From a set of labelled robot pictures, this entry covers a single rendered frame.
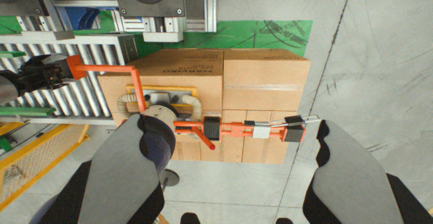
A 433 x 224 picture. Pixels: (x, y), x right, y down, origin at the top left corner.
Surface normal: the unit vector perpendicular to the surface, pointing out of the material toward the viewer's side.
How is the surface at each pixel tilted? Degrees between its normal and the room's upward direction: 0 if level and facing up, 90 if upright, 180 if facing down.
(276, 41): 0
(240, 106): 0
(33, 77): 90
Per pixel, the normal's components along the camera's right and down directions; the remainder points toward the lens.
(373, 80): -0.05, 0.46
